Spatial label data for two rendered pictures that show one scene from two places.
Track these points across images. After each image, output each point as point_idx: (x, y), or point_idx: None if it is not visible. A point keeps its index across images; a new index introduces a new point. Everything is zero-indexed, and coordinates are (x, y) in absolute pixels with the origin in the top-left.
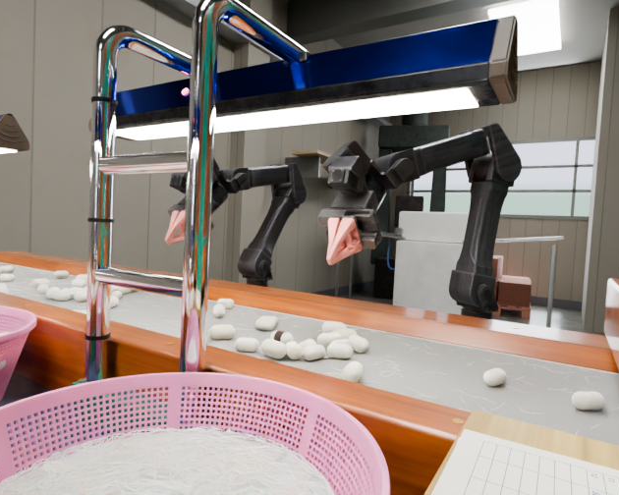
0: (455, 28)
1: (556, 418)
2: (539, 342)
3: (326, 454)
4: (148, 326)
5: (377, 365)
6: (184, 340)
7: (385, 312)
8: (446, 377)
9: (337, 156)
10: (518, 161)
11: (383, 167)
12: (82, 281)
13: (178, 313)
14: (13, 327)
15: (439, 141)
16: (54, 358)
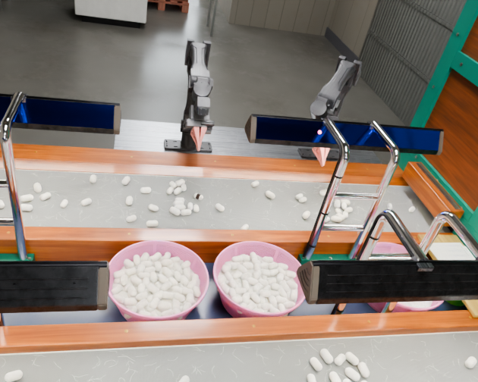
0: (429, 131)
1: (410, 219)
2: (380, 178)
3: None
4: (270, 220)
5: (360, 211)
6: (360, 241)
7: (325, 172)
8: (378, 210)
9: (322, 111)
10: (360, 74)
11: (329, 104)
12: (150, 189)
13: (253, 201)
14: (250, 248)
15: (343, 78)
16: (271, 253)
